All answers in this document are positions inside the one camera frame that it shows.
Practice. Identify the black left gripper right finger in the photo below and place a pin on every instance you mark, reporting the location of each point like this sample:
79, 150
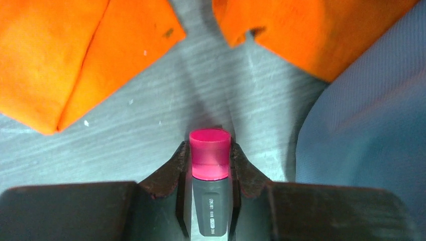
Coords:
263, 209

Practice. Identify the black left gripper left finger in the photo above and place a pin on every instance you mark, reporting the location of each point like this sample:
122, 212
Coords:
157, 208

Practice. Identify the pink highlighter marker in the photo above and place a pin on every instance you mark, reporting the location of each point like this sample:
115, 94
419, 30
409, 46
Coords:
210, 160

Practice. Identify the light blue backpack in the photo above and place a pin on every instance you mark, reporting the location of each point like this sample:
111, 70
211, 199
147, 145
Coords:
367, 128

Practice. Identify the orange shirt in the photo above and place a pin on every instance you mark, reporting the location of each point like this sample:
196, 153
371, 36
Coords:
59, 59

